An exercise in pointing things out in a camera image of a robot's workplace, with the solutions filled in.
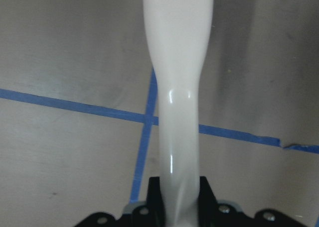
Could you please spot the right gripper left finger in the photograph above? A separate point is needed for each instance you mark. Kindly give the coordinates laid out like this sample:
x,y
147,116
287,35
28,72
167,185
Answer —
x,y
155,203

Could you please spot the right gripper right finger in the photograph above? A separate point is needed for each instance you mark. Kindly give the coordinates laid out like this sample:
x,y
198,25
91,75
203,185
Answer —
x,y
207,204

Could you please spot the beige hand brush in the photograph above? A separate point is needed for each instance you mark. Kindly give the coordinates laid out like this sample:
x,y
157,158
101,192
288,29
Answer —
x,y
177,34

